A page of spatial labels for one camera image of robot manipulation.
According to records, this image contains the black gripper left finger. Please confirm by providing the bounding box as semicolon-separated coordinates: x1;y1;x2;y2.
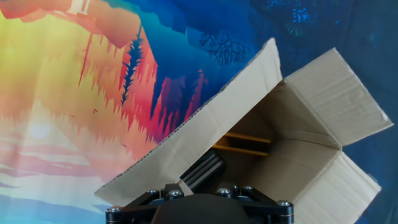
104;183;194;224

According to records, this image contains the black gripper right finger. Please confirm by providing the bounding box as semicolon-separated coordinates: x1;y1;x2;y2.
215;185;295;224

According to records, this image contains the small brown cardboard box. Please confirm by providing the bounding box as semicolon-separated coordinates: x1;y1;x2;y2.
95;37;394;224

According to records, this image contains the yellow barred object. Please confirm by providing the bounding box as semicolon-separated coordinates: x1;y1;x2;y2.
212;132;272;157

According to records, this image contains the black ribbed object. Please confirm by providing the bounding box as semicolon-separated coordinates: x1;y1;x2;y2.
179;149;226;192

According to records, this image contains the colourful landscape print cloth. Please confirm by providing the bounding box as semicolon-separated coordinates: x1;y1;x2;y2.
0;0;398;224

